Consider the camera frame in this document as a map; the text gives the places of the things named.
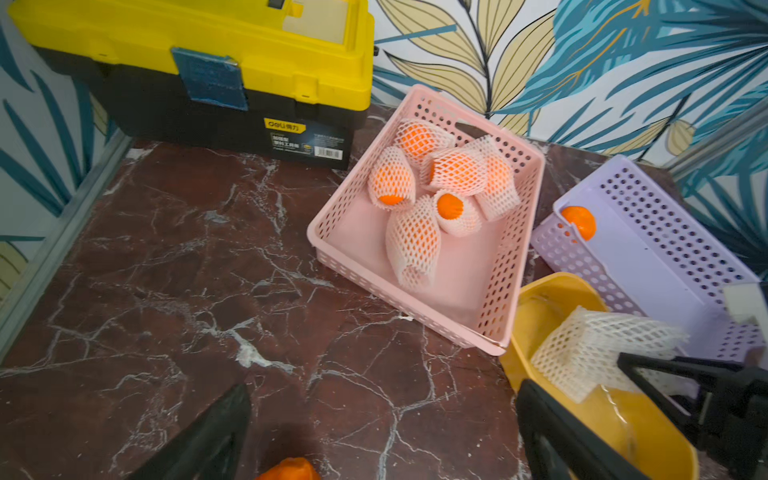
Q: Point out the netted orange open end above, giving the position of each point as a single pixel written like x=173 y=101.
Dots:
x=456 y=215

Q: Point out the white foam net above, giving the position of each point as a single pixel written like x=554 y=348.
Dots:
x=582 y=353

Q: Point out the right aluminium corner post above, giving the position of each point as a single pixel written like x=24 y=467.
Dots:
x=723 y=140

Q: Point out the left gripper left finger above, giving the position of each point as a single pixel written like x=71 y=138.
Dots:
x=210 y=447

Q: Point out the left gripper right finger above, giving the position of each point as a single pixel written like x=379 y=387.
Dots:
x=559 y=446

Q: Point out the yellow black toolbox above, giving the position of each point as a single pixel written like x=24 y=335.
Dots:
x=287 y=80

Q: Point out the pink perforated basket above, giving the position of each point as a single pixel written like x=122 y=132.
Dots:
x=465 y=289

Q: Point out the yellow plastic tub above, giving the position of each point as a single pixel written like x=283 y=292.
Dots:
x=628 y=422

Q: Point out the left aluminium corner post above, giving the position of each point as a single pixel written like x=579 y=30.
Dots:
x=24 y=296

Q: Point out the purple perforated basket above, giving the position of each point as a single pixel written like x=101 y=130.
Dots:
x=649 y=257

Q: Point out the aluminium corner post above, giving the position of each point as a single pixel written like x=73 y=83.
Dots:
x=723 y=140
x=24 y=296

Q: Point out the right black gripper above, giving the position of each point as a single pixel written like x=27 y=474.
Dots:
x=725 y=401

